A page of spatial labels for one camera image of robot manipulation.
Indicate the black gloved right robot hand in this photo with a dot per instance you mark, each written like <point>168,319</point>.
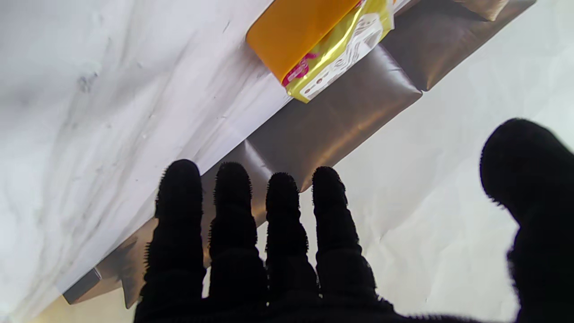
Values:
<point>233,278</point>

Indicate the gold tissue pack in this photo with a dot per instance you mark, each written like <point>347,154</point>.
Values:
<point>350,49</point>

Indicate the brown leather sofa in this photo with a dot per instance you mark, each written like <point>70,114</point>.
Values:
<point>341,121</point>

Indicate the white fabric backdrop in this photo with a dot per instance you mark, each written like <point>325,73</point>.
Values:
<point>448,179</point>

